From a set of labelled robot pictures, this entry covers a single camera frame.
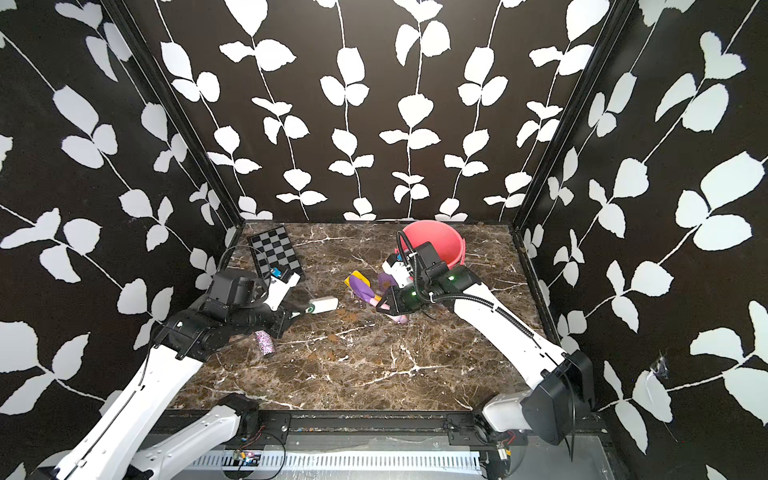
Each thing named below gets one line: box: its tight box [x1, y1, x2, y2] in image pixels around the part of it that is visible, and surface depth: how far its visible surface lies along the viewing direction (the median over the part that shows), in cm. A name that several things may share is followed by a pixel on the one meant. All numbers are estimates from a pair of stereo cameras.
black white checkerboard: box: [249, 226, 304, 283], surface depth 110 cm
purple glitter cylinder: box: [255, 330, 275, 356], surface depth 87 cm
